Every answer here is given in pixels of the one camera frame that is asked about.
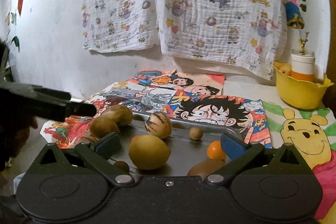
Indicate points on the small brown round fruit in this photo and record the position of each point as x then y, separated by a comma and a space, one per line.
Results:
122, 165

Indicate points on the large brown oval fruit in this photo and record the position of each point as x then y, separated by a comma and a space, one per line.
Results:
102, 126

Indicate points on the small orange tangerine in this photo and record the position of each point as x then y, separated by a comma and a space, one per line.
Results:
135, 137

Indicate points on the right white printed cloth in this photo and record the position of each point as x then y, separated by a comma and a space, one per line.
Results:
248, 34

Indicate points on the dark brown kiwi fruit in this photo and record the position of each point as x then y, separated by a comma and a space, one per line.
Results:
206, 168

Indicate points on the white orange jar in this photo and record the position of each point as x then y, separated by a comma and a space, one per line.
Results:
302, 65

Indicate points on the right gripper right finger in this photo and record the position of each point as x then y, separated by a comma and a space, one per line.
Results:
243, 157

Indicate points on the white printed cloth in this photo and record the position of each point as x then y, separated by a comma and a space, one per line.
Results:
119, 25
248, 34

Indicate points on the left white printed cloth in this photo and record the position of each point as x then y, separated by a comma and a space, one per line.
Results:
119, 25

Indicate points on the dried flower twig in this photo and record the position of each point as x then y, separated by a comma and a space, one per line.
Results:
303, 38

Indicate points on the olive green oval fruit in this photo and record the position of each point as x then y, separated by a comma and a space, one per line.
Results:
121, 114

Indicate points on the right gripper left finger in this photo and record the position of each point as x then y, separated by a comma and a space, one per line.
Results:
96, 156

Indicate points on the yellow fruit in bowl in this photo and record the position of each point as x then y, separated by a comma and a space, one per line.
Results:
285, 68

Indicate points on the striped pale melon fruit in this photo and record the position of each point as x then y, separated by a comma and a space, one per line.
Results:
158, 124

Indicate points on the striped brown round fruit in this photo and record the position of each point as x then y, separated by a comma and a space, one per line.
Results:
85, 139

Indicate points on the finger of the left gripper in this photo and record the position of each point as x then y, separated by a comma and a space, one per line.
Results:
62, 110

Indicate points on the metal baking tray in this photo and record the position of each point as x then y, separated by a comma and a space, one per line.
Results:
185, 152

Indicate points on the yellow lemon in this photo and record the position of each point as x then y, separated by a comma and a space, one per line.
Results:
148, 152

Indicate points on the yellow plastic bowl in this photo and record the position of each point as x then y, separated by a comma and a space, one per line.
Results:
300, 94

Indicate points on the Winnie the Pooh drawing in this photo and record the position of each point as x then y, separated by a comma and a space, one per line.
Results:
312, 132

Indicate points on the anime comic poster mat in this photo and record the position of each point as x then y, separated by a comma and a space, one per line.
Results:
190, 97

